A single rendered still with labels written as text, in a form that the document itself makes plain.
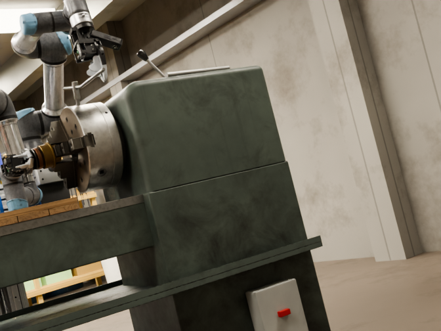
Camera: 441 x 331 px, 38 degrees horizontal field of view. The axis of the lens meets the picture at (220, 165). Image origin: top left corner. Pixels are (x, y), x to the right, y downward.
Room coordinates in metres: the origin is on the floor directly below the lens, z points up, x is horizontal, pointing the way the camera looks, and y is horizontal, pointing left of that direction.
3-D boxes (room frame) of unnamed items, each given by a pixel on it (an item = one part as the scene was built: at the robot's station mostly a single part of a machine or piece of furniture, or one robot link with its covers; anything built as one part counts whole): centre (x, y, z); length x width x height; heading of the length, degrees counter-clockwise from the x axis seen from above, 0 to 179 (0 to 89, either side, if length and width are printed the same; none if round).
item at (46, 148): (2.23, 0.59, 1.08); 0.09 x 0.09 x 0.09; 32
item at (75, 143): (2.19, 0.48, 1.08); 0.12 x 0.11 x 0.05; 30
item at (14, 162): (2.29, 0.71, 1.08); 0.12 x 0.09 x 0.08; 30
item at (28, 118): (2.91, 0.82, 1.33); 0.13 x 0.12 x 0.14; 115
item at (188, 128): (2.53, 0.12, 1.06); 0.59 x 0.48 x 0.39; 120
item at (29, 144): (2.90, 0.83, 1.21); 0.15 x 0.15 x 0.10
